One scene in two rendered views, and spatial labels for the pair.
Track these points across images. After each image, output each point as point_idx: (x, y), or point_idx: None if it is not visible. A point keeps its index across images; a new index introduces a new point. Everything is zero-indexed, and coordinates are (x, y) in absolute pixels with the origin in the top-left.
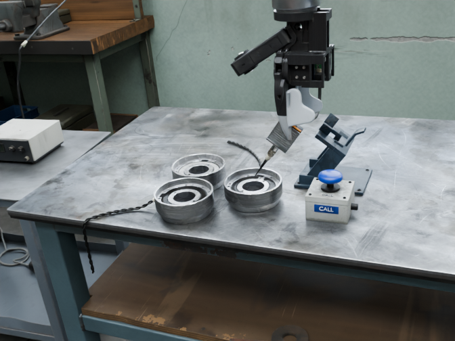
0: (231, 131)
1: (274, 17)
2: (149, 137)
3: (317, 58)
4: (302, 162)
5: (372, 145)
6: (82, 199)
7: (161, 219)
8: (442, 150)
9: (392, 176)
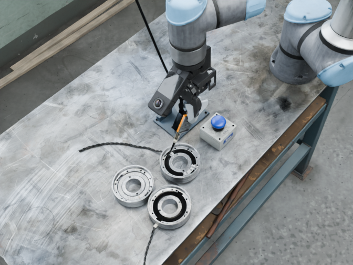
0: (59, 142)
1: (185, 69)
2: (18, 204)
3: (213, 74)
4: (147, 122)
5: (150, 77)
6: None
7: (173, 229)
8: None
9: None
